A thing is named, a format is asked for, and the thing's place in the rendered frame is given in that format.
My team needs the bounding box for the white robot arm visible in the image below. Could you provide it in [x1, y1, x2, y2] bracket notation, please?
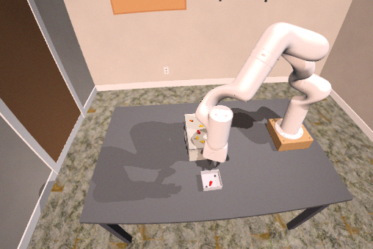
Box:
[195, 22, 331, 149]

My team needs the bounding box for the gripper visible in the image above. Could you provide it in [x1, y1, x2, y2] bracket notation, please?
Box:
[200, 140, 229, 167]

